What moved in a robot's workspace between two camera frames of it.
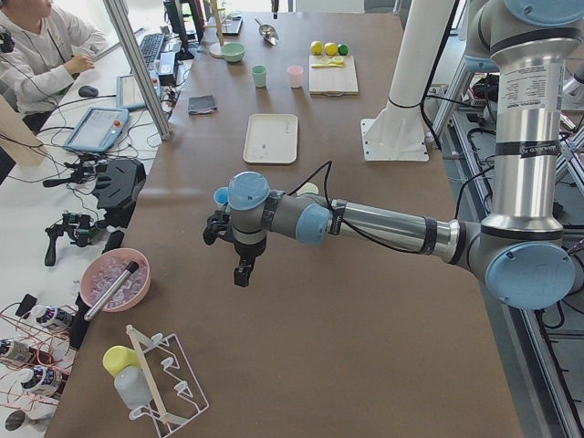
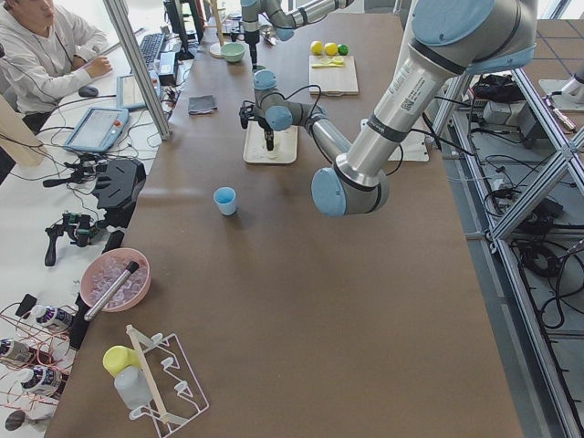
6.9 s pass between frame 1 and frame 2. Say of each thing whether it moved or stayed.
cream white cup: moved
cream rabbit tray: stayed
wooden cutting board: stayed
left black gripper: moved
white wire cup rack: stayed
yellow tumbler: stayed
